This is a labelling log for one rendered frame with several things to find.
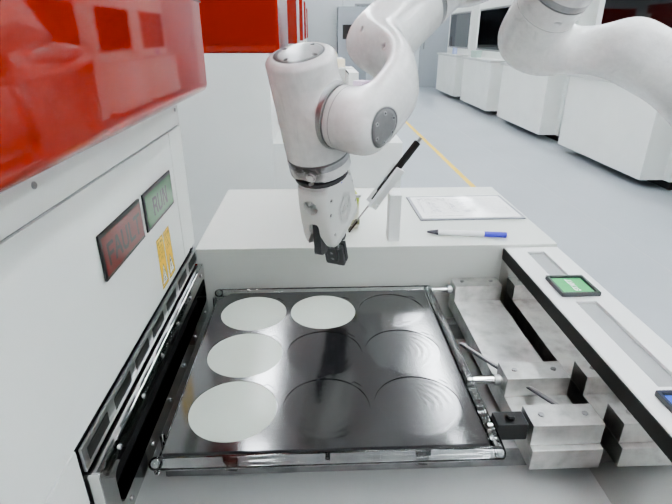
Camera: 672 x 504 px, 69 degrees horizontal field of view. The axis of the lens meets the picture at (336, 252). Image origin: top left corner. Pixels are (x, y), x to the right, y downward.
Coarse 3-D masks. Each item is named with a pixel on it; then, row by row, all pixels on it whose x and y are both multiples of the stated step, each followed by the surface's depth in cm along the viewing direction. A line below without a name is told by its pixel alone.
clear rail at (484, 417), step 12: (432, 300) 80; (444, 324) 73; (444, 336) 71; (456, 348) 67; (456, 360) 65; (468, 372) 63; (468, 384) 61; (480, 396) 58; (480, 408) 57; (480, 420) 55; (492, 420) 55; (492, 432) 53; (492, 444) 52; (504, 456) 51
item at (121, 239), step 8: (136, 208) 56; (128, 216) 53; (136, 216) 56; (120, 224) 51; (128, 224) 53; (136, 224) 56; (112, 232) 49; (120, 232) 51; (128, 232) 53; (136, 232) 56; (104, 240) 47; (112, 240) 49; (120, 240) 51; (128, 240) 53; (136, 240) 56; (104, 248) 47; (112, 248) 49; (120, 248) 51; (128, 248) 53; (104, 256) 47; (112, 256) 49; (120, 256) 51; (112, 264) 49
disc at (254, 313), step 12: (240, 300) 80; (252, 300) 80; (264, 300) 80; (276, 300) 80; (228, 312) 77; (240, 312) 77; (252, 312) 77; (264, 312) 77; (276, 312) 77; (228, 324) 73; (240, 324) 73; (252, 324) 73; (264, 324) 73
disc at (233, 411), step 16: (224, 384) 61; (240, 384) 61; (256, 384) 61; (208, 400) 58; (224, 400) 58; (240, 400) 58; (256, 400) 58; (272, 400) 58; (192, 416) 56; (208, 416) 56; (224, 416) 56; (240, 416) 56; (256, 416) 56; (272, 416) 56; (208, 432) 54; (224, 432) 54; (240, 432) 54; (256, 432) 54
